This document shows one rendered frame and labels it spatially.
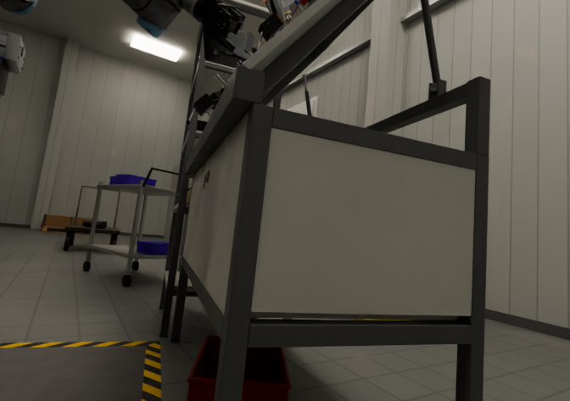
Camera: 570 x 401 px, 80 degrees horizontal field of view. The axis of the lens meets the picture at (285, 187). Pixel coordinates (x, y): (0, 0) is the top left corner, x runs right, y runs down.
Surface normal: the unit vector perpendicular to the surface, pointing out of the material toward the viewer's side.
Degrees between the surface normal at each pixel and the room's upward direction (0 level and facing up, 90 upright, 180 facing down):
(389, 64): 90
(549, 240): 90
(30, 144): 90
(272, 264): 90
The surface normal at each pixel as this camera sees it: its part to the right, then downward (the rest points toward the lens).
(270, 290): 0.35, -0.08
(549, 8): -0.84, -0.15
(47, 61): 0.54, -0.05
